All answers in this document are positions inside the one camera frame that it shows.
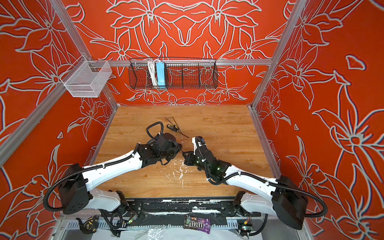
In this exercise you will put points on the light blue box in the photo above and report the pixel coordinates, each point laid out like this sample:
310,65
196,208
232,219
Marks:
160,66

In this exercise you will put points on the aluminium left side rail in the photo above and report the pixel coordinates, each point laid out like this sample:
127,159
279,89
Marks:
27,126

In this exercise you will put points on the thin metal rods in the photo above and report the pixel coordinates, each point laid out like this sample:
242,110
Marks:
172,121

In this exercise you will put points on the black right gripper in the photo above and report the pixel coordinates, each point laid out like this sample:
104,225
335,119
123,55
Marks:
192,157

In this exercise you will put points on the black wire wall basket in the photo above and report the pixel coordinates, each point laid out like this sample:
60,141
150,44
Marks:
177,76

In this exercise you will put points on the aluminium table edge rail right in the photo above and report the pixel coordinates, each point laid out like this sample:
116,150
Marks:
264,142

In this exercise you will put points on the clear plastic wall bin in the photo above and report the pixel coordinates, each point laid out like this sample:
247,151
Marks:
86,79

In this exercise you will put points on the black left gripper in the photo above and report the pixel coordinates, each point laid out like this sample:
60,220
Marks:
173,149

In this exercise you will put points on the aluminium horizontal rear bar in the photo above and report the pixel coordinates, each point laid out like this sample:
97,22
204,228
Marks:
219,63

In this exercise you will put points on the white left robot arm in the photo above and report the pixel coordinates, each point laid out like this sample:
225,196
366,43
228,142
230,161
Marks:
77,189

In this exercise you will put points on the black tape measure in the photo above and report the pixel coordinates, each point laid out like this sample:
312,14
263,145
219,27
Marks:
90,226

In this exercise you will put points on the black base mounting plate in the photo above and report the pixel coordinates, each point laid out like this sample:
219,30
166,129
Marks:
221,206

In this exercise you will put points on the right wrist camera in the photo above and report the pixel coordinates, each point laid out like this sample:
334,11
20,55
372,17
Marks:
197,144

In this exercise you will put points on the aluminium frame post right rear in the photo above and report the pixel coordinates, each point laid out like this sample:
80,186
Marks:
290,25

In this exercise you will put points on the purple candy bag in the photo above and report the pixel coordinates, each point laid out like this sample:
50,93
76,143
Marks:
198,224

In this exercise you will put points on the aluminium frame post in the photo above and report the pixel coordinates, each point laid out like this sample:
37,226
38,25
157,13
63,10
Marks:
79,43
290,25

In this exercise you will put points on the aluminium frame post left rear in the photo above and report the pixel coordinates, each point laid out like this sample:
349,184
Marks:
79,43

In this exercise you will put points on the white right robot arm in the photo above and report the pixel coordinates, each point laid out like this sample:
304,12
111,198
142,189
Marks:
278,197

